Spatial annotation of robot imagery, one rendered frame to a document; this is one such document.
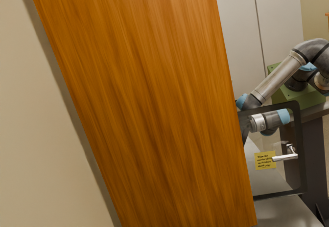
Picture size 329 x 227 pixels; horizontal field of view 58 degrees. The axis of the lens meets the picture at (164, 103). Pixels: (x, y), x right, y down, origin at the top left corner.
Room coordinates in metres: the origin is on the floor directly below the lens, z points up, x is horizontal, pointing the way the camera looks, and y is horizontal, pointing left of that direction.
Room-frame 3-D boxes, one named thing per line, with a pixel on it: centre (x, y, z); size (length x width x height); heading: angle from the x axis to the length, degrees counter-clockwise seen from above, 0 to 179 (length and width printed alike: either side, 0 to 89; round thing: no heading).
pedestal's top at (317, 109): (1.75, -0.84, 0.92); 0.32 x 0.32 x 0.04; 6
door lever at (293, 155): (0.90, -0.37, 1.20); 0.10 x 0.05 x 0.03; 81
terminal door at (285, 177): (0.94, -0.30, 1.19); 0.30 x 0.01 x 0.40; 81
